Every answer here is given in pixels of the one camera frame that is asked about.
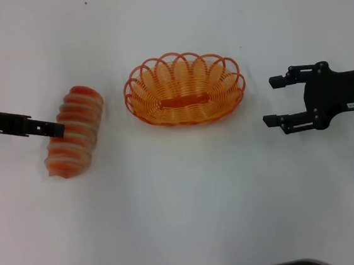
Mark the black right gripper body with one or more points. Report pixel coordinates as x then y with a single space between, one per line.
340 90

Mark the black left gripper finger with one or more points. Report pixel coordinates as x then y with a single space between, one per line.
48 129

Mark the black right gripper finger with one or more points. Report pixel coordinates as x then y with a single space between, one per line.
277 82
271 120

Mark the orange woven plastic basket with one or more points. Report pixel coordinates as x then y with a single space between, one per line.
183 101

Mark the orange striped shrimp tail toy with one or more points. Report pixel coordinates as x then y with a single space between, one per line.
78 101

